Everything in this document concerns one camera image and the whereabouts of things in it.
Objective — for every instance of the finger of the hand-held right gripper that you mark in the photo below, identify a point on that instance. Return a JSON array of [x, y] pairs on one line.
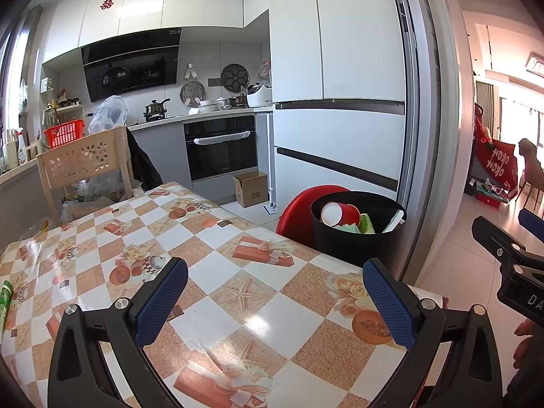
[[493, 238], [533, 220]]

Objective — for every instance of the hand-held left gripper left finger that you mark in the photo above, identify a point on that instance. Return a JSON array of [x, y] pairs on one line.
[[163, 301]]

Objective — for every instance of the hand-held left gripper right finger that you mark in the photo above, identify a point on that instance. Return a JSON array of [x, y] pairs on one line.
[[389, 304]]

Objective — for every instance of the black trash bin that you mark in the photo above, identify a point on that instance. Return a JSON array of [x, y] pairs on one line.
[[340, 250]]

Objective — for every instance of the white and blue carton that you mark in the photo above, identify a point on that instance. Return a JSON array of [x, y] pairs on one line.
[[394, 222]]

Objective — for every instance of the light green drink bottle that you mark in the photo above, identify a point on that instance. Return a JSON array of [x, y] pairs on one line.
[[366, 223]]

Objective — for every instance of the green bumpy sponge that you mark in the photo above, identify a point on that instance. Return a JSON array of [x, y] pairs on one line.
[[350, 228]]

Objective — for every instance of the red paper cup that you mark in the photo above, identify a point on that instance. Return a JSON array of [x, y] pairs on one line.
[[340, 212]]

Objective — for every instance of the person's right hand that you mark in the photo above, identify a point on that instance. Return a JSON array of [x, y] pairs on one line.
[[523, 348]]

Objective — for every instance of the dark dining chair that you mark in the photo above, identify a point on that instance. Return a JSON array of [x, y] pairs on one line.
[[531, 165]]

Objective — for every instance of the large red printed bag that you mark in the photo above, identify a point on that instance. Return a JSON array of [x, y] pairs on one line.
[[501, 170]]

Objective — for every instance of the red plastic stool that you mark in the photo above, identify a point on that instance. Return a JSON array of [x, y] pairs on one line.
[[297, 216]]

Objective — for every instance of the pile of clear plastic bags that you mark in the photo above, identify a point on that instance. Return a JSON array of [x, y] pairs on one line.
[[97, 191]]

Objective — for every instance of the dark jacket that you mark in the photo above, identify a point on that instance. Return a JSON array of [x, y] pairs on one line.
[[144, 161]]

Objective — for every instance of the cardboard box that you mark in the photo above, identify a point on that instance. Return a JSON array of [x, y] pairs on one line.
[[250, 189]]

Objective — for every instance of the ceiling light fixture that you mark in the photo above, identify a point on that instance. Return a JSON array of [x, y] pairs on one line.
[[536, 66]]

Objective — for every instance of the black built-in oven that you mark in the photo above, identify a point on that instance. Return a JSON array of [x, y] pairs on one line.
[[221, 157]]

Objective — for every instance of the green tube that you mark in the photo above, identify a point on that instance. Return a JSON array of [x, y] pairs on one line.
[[5, 306]]

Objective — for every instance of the beige plastic chair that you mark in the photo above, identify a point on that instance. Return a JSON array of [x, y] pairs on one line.
[[85, 157]]

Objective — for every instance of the white upright pole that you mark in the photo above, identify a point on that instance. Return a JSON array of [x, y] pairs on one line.
[[271, 161]]

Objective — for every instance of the black cooking pot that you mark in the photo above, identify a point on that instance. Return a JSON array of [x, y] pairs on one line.
[[155, 108]]

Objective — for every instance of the clear plastic bag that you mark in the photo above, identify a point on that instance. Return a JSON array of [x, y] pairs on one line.
[[108, 114]]

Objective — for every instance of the red plastic basket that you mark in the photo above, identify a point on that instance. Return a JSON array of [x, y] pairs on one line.
[[63, 134]]

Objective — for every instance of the white casserole pot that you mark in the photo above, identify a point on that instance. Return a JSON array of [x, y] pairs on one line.
[[207, 106]]

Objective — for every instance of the white spray bottle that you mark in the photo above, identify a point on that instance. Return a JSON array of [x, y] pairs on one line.
[[21, 148]]

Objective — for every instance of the steel cooking pot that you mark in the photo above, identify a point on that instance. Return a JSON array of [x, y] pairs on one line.
[[238, 101]]

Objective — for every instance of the white rice cooker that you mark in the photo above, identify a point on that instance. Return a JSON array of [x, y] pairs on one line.
[[259, 95]]

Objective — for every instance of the white refrigerator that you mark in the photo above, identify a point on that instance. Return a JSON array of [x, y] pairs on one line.
[[361, 51]]

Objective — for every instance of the black range hood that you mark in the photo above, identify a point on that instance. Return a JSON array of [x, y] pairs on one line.
[[131, 68]]

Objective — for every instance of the white upper cabinets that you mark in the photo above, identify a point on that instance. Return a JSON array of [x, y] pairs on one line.
[[148, 8]]

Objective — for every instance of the red paper-cut sticker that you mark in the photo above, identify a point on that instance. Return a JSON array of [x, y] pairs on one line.
[[106, 3]]

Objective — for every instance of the grey sliding door frame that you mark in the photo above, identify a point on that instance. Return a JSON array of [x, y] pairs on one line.
[[429, 114]]

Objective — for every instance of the grey round wall plate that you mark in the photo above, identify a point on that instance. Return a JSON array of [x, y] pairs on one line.
[[192, 93]]

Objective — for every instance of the dark round wall plate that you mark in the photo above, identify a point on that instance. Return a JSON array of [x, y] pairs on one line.
[[234, 77]]

